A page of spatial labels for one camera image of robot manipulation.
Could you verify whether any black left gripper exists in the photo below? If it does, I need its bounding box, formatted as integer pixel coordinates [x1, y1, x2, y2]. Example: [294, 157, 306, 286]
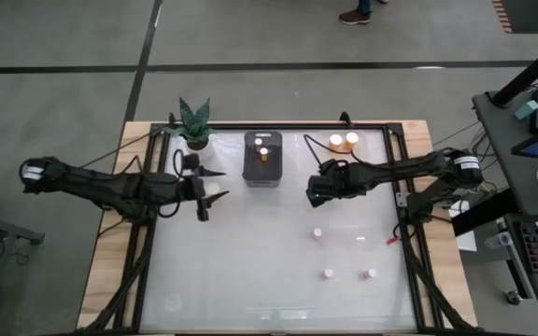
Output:
[182, 165, 231, 223]

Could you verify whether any grey plastic bin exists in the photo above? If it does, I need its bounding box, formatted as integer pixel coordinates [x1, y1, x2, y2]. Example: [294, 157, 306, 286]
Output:
[242, 130, 284, 189]

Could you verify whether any snake plant in white pot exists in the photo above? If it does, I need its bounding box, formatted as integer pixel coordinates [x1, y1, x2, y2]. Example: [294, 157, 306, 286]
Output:
[163, 96, 215, 162]

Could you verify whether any wooden table board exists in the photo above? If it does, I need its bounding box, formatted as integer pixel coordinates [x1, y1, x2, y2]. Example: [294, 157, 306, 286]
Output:
[76, 119, 479, 330]

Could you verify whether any white paper sheet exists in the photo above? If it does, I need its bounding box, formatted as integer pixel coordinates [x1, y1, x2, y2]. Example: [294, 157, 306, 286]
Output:
[448, 199, 478, 253]

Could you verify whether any person's red shoe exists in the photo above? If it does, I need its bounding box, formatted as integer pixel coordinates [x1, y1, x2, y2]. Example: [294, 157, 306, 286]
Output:
[337, 0, 390, 26]

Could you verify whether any dark grey side desk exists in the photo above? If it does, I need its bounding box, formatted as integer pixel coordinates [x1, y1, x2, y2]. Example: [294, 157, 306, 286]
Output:
[450, 88, 538, 335]

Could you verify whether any clear plastic bottle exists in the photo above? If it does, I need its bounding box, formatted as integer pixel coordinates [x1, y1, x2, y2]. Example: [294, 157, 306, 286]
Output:
[483, 231, 513, 249]

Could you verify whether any grey metal beam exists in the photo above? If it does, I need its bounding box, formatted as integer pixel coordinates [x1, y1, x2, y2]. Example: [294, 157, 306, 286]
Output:
[0, 209, 46, 246]

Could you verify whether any small teal box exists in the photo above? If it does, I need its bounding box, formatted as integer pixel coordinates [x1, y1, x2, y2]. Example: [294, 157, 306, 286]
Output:
[514, 100, 538, 121]

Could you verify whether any black stand pole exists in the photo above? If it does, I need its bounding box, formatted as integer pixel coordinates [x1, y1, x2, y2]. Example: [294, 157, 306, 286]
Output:
[490, 35, 538, 108]

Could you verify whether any dark floor mat striped edge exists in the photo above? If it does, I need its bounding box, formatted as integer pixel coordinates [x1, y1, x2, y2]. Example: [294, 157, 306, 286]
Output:
[491, 0, 538, 35]

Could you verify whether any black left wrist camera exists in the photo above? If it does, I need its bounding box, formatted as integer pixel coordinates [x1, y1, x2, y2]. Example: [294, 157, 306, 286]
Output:
[182, 153, 202, 172]

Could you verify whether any black aluminium table frame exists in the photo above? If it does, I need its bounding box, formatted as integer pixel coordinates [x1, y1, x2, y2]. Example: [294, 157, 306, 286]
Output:
[77, 111, 483, 336]

